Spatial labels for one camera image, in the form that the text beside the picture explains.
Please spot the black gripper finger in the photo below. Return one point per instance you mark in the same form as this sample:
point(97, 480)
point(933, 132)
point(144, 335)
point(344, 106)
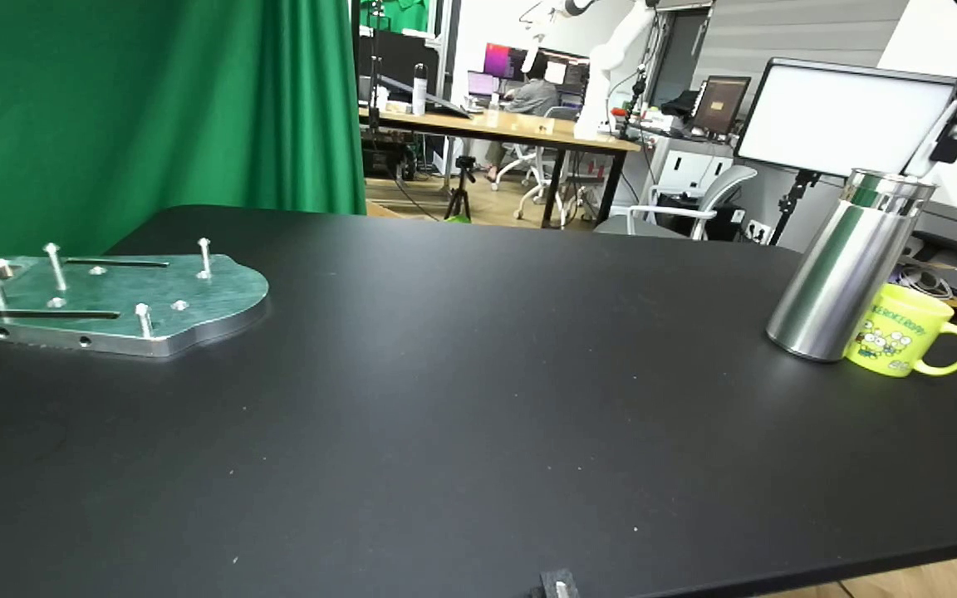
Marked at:
point(953, 136)

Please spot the dark framed display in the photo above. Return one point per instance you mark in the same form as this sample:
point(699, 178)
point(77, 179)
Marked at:
point(720, 104)

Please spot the yellow-green mug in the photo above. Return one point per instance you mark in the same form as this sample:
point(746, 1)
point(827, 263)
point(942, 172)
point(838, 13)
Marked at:
point(899, 332)

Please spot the white bottle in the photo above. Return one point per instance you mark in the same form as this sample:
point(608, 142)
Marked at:
point(421, 94)

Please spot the white machine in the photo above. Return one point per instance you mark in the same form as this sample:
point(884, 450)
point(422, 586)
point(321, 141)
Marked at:
point(615, 68)

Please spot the grey office chair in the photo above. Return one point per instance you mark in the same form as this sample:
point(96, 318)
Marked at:
point(679, 210)

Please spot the purple screen monitor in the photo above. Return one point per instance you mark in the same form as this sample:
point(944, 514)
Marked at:
point(504, 59)

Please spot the grey metal mounting plate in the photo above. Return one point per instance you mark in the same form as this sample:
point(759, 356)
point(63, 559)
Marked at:
point(113, 304)

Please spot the green screen curtain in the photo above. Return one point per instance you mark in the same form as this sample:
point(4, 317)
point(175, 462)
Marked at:
point(146, 111)

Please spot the white screen monitor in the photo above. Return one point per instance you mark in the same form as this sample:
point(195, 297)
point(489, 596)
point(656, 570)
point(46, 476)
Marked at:
point(845, 116)

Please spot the black camera tripod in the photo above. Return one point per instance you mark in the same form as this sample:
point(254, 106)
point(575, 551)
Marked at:
point(459, 187)

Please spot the wooden desk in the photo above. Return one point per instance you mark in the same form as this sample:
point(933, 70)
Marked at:
point(501, 126)

